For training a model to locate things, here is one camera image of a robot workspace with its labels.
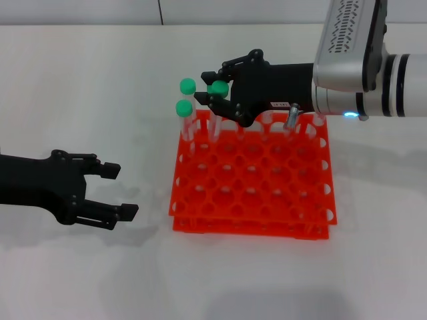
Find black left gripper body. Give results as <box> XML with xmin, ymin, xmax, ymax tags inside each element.
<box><xmin>0</xmin><ymin>149</ymin><xmax>88</xmax><ymax>226</ymax></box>

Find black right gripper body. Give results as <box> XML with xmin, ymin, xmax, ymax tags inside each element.
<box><xmin>231</xmin><ymin>49</ymin><xmax>316</xmax><ymax>128</ymax></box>

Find orange test tube rack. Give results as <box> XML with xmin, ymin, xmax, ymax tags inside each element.
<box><xmin>167</xmin><ymin>109</ymin><xmax>338</xmax><ymax>241</ymax></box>

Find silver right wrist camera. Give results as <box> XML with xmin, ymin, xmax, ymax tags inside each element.
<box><xmin>312</xmin><ymin>0</ymin><xmax>388</xmax><ymax>93</ymax></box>

